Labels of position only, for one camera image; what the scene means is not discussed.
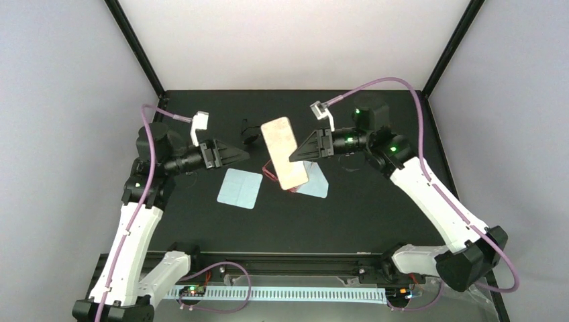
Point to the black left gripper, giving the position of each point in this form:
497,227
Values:
215,156

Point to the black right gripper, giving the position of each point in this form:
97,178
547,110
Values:
320,142

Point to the grey felt glasses case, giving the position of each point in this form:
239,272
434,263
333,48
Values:
281,143

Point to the light blue cleaning cloth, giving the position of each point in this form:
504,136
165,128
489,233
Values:
317,186
239,188

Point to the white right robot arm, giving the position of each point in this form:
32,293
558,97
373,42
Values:
471,248

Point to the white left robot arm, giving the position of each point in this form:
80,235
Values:
121,293

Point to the black round sunglasses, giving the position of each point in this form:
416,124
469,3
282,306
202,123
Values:
249,133

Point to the pink transparent sunglasses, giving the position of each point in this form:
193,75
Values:
269,173

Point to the left controller circuit board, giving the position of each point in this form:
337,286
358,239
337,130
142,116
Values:
192,291

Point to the controller circuit board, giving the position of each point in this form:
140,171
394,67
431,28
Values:
192,291
404,293

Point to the right controller circuit board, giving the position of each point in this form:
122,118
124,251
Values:
404,293

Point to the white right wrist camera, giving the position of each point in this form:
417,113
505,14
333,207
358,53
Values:
321,112

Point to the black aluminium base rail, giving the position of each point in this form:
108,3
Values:
216,269

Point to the black left frame post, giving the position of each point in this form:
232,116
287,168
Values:
135,45

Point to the black frame post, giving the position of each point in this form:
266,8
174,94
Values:
135,45
460,31

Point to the white slotted cable duct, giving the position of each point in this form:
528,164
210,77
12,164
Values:
287,294

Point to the black right frame post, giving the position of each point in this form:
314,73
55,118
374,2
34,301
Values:
460,31

